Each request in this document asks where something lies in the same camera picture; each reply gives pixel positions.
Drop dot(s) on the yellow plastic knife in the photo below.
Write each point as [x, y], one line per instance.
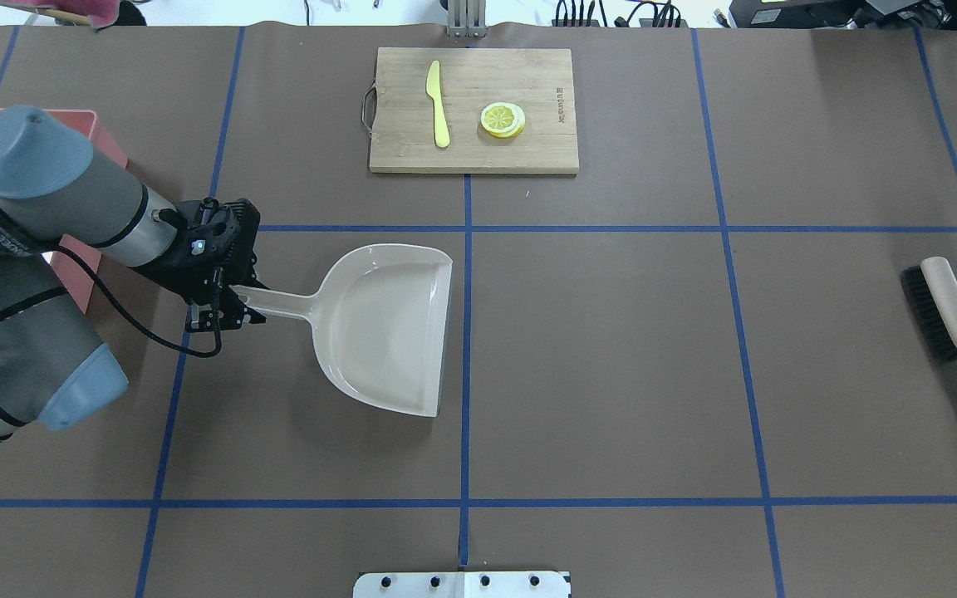
[433, 89]

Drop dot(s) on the yellow lemon slices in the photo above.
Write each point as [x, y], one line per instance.
[503, 120]

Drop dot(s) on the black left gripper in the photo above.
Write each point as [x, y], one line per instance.
[182, 276]

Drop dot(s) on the bamboo cutting board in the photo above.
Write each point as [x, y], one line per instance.
[541, 81]

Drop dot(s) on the white metal base plate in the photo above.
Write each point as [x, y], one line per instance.
[464, 584]

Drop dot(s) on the beige plastic dustpan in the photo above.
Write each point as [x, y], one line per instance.
[379, 324]

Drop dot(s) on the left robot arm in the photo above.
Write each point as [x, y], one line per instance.
[54, 183]

